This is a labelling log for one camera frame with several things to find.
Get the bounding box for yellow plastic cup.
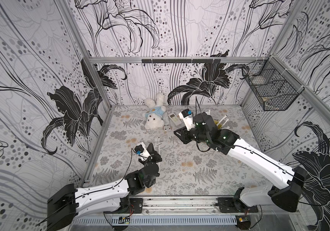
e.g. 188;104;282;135
214;120;223;129

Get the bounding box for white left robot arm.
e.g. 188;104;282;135
46;142;162;231

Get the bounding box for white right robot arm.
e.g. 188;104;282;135
174;109;307;212

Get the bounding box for white remote with screen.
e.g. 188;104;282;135
168;113;182;126

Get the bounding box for white remote control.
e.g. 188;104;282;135
162;112;171;131

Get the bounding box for white teddy bear blue shirt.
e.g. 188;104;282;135
144;93;166;130

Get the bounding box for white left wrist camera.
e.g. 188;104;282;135
134;142;150;161

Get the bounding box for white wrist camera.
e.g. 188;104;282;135
134;142;150;161
178;109;195;131

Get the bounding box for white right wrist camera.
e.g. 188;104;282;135
178;109;195;131

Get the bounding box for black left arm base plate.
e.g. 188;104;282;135
120;197;143;214

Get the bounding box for grey slotted cable duct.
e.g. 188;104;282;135
72;215;237;226

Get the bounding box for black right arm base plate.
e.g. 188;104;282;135
216;197;259;214

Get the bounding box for black wire basket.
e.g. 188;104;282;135
242;60;304;111

